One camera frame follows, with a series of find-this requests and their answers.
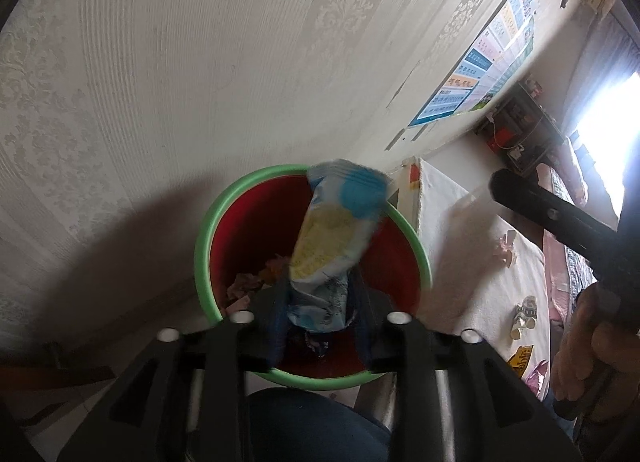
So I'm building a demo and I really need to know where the dark storage shelf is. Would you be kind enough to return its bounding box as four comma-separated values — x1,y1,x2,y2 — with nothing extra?
474,82,567,177

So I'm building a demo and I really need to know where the pale wall chart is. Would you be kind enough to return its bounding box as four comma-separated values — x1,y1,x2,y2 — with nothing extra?
470,0,537,112

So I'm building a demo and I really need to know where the white table cloth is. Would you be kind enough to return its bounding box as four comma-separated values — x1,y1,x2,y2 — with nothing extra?
416,157,552,399

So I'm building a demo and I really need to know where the yellow and black wrapper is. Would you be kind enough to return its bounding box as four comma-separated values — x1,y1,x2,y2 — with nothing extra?
506,344,535,378

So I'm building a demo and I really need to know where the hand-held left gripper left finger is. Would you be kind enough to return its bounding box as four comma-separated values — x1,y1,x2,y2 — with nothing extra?
57,287,292,462

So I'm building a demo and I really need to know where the pink foil wrapper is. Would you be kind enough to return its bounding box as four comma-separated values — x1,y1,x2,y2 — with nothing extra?
522,361,551,398

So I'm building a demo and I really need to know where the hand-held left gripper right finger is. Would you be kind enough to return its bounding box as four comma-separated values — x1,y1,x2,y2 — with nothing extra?
349,274,583,462

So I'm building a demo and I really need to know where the red container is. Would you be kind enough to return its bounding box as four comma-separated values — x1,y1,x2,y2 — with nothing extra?
487,131,517,151

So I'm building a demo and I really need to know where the pink rolled pillow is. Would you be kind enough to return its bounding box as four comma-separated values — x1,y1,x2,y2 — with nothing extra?
550,139,592,207

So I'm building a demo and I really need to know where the person's leg in jeans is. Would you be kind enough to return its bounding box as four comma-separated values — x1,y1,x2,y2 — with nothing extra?
247,387,394,462

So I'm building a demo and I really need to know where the bed with plaid blanket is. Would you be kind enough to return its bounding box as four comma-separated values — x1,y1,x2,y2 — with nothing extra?
537,162,601,323

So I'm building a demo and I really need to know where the person's right hand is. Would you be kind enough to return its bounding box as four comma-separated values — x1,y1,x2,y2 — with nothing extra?
552,284,640,405

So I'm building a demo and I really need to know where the blue and yellow packet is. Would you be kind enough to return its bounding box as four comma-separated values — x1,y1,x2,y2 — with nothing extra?
287,159,394,333

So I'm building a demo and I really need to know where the white wall switch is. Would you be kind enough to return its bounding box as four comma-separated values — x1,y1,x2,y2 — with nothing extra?
384,126,432,153

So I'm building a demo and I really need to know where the bright window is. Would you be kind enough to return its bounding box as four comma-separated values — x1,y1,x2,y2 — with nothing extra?
570,56,640,223

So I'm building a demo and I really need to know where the green and red bin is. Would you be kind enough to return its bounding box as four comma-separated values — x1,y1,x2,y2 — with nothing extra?
195,164,432,390

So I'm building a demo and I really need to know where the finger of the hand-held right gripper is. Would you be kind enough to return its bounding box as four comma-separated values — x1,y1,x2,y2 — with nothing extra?
489,169,626,263

